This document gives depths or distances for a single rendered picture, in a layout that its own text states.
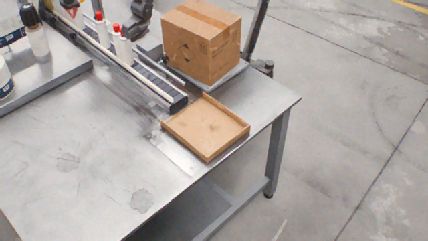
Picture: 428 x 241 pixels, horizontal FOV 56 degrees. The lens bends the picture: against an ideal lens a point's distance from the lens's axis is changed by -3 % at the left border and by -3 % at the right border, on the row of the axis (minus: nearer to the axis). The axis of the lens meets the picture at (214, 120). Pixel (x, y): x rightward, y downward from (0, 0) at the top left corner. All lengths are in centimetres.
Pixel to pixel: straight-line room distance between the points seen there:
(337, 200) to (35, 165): 175
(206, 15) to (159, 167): 75
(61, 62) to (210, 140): 91
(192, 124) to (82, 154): 49
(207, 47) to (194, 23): 15
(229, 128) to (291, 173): 101
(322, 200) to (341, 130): 63
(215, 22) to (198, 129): 50
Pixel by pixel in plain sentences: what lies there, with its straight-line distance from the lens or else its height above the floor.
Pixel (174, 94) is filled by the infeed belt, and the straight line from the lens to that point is 191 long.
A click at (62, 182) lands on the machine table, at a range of 174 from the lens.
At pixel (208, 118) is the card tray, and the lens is 185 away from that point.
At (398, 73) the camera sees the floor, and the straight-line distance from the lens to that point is 372.
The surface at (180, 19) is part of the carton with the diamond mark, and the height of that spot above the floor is 112.
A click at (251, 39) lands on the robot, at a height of 52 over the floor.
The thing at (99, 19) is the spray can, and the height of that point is 106.
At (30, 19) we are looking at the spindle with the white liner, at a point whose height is 113.
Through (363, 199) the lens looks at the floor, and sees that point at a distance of 273.
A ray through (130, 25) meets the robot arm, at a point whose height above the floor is 123.
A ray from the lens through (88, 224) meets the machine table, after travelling 160.
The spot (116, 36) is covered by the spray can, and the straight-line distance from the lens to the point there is 205.
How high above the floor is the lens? 216
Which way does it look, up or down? 46 degrees down
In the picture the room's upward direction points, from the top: straight up
